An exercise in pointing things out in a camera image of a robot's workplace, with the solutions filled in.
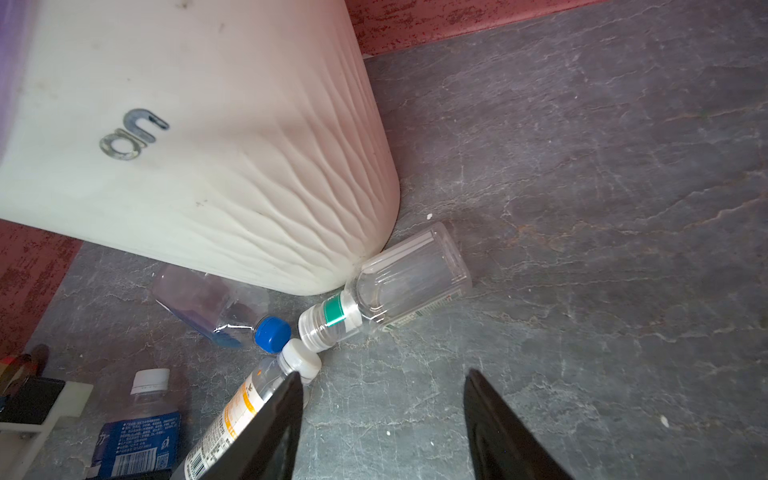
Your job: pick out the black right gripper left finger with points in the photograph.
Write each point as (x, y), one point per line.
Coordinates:
(267, 448)

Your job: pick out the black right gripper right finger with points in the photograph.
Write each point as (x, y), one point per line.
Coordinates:
(500, 445)

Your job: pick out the clear bottle orange label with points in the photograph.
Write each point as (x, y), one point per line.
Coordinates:
(249, 399)

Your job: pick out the small bottle blue label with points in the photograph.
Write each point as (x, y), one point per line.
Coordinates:
(144, 437)

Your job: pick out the clear bottle blue cap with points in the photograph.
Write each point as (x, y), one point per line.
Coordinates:
(227, 313)

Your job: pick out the clear bottle green band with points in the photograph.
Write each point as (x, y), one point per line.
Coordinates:
(403, 283)

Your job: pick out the cream ribbed waste bin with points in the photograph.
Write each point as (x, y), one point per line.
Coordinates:
(237, 138)

